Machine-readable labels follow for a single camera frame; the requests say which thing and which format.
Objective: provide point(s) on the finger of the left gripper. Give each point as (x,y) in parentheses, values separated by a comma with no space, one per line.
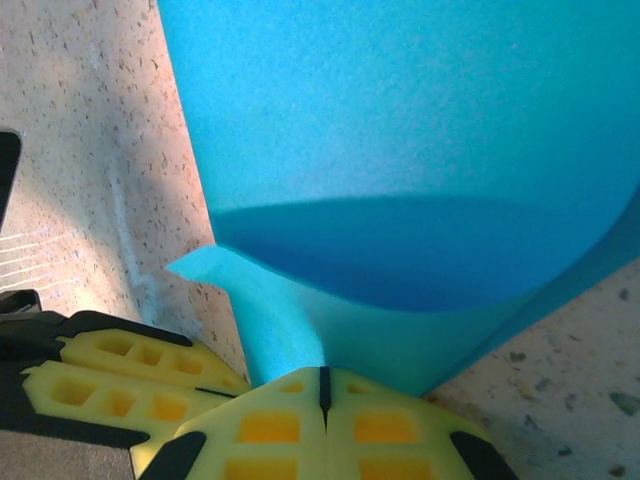
(100,395)
(165,360)

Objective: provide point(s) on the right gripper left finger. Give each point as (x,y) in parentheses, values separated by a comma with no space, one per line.
(260,440)

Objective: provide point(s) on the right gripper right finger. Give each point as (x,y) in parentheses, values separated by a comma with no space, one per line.
(390,440)

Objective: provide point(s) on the blue paper sheet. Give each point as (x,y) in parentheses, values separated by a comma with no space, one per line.
(400,125)

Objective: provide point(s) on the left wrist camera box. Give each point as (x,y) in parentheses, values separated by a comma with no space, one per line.
(7,170)

